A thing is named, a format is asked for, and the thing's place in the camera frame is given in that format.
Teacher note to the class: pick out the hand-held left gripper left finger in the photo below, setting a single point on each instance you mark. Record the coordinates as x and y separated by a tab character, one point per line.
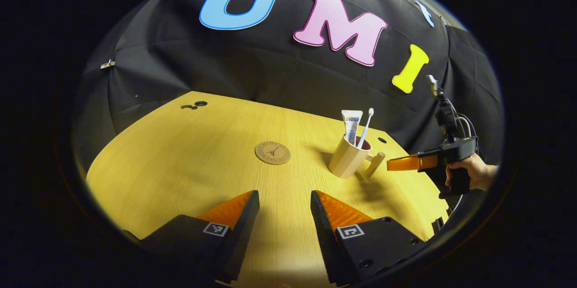
243	229

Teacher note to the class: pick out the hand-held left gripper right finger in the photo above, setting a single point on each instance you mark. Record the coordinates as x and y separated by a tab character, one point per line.
322	234

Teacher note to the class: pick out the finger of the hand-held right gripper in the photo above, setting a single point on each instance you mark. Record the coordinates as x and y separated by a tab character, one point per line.
405	162

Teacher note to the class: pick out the white toothbrush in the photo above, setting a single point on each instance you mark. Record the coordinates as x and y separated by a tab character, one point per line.
366	128

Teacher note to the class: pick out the beige cup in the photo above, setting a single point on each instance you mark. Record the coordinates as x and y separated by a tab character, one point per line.
345	162

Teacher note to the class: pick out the white toothpaste tube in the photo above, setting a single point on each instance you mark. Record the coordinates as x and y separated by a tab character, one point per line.
351	125

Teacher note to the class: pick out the round wooden coaster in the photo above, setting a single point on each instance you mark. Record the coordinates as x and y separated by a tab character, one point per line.
272	153

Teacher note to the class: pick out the wooden desktop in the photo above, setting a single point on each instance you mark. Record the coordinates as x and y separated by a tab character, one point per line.
180	166

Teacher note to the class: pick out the black backdrop cloth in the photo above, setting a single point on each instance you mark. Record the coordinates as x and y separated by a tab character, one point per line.
225	67

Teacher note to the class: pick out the silver backdrop clip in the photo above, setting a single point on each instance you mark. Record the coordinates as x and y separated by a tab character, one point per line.
107	64

